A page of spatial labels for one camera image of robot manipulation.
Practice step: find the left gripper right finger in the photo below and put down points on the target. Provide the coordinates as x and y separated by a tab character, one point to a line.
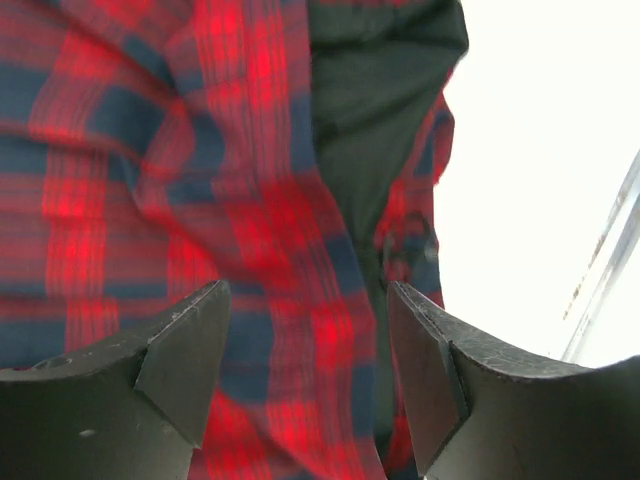
479	408

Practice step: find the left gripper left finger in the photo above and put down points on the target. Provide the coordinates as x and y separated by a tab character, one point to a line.
131	406

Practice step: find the red navy plaid skirt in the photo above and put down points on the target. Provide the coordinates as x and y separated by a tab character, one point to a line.
290	148

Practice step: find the aluminium front rail frame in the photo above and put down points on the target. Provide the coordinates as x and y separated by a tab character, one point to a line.
612	252

